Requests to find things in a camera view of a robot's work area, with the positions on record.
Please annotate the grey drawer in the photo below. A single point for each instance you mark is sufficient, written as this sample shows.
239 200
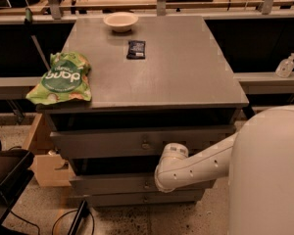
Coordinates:
129 199
134 142
116 175

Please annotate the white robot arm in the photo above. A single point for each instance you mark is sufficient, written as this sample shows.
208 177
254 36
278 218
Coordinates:
258 161

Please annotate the grey top drawer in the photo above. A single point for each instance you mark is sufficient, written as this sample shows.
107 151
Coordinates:
134 142

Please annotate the grey bottom drawer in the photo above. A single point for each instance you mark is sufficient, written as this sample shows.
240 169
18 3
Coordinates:
129 199

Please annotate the grey drawer cabinet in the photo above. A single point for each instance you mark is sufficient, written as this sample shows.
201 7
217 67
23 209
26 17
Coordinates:
183 81

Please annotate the wooden box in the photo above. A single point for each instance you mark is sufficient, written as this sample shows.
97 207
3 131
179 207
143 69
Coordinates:
50 169

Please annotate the dark blue snack packet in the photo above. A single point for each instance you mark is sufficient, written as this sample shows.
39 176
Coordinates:
136 50

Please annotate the green snack bag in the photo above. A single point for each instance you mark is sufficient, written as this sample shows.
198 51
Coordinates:
65 81

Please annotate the black tray stand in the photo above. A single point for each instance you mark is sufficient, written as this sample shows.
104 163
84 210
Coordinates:
14 176

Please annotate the clear soap dispenser bottle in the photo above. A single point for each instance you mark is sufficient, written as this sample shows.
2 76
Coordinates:
285 67

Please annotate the white bowl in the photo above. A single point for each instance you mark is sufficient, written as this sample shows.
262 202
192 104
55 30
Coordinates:
120 21

